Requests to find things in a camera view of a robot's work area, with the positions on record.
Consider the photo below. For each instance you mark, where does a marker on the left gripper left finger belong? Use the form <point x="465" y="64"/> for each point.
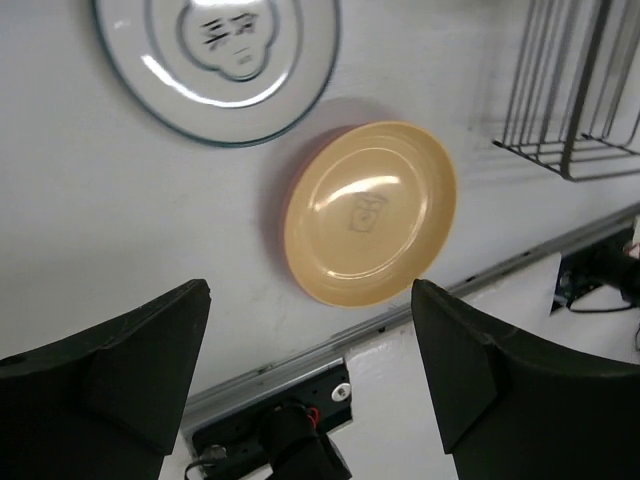
<point x="107" y="402"/>

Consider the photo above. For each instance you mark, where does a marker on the white plate with dark rim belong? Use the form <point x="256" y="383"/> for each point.
<point x="231" y="74"/>

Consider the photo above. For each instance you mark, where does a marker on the orange yellow plate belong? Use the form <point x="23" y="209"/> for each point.
<point x="367" y="212"/>

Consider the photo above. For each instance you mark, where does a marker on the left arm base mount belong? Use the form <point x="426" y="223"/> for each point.
<point x="280" y="419"/>

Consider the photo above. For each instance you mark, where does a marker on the wire dish rack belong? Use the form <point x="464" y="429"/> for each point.
<point x="573" y="107"/>

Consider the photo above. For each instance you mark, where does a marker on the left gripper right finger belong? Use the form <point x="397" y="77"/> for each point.
<point x="512" y="405"/>

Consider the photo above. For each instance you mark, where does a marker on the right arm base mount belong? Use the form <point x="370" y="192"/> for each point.
<point x="596" y="301"/>

